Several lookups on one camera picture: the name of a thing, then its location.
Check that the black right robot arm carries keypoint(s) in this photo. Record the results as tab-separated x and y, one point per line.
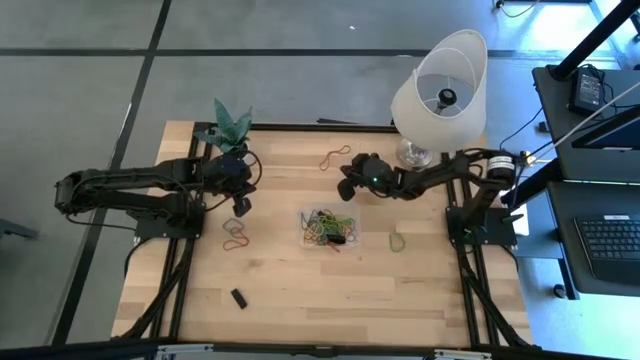
440	172

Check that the green rubber band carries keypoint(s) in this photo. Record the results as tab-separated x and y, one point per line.
340	220
391	241

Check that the black power adapter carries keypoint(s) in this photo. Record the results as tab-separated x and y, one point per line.
586	90

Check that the clear plastic bin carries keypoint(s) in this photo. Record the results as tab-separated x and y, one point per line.
352	209

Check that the black crossbar with silver brackets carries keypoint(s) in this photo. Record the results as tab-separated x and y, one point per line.
100	350

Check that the teal rubber band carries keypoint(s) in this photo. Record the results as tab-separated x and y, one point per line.
226	222

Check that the white shade silver table lamp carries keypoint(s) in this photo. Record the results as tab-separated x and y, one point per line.
450	135

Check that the wide black rubber band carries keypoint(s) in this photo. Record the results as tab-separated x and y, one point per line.
336	238

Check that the black keyboard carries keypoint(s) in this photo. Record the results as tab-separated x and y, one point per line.
610	245

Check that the rubber bands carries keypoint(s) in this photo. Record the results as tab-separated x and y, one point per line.
322	167

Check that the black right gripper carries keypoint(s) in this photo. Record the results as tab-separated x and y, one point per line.
375	172

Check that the black caster wheel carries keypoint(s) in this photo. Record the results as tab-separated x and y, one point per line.
560	291

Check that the black computer monitor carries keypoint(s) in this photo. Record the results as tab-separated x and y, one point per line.
620	131

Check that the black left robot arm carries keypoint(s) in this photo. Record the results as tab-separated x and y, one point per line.
125	177

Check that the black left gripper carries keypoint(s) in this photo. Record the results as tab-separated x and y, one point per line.
232	175

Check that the snake plant in white pot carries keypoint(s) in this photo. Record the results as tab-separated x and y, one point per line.
227	127

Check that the black clip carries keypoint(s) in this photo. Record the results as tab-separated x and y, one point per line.
239	298

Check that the white power strip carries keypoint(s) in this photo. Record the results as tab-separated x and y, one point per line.
529	159

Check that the grey furniture leg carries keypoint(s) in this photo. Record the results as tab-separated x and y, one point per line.
12	227

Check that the black support pole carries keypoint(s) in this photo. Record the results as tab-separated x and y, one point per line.
589	42

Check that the black extrusion table frame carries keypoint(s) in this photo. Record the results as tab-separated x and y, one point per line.
300	127

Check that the black desk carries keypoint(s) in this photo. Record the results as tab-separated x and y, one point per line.
562	250
552	130

